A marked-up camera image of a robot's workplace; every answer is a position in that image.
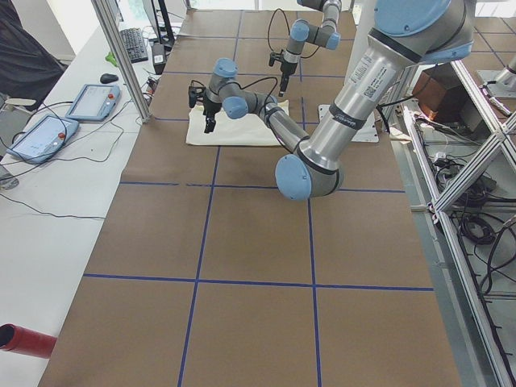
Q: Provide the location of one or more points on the cream long-sleeve cat shirt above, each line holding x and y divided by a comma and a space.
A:
247, 131

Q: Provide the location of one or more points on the red cylinder tube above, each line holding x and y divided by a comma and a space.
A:
24, 341

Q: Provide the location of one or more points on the aluminium frame rack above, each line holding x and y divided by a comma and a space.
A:
442, 201

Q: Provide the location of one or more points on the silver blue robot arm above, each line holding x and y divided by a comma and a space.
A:
403, 34
323, 36

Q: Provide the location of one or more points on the aluminium frame post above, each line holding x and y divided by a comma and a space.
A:
114, 39

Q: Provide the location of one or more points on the black computer mouse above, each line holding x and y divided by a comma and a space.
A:
107, 78

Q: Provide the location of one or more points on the blue teach pendant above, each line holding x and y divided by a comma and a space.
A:
47, 137
94, 102

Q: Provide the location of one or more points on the lower blue teach pendant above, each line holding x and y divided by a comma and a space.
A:
47, 137

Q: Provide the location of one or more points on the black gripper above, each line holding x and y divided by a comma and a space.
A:
285, 68
210, 109

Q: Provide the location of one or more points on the black keyboard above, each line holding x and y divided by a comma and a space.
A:
134, 44

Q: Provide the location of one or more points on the upper blue teach pendant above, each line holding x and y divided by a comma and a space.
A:
94, 102

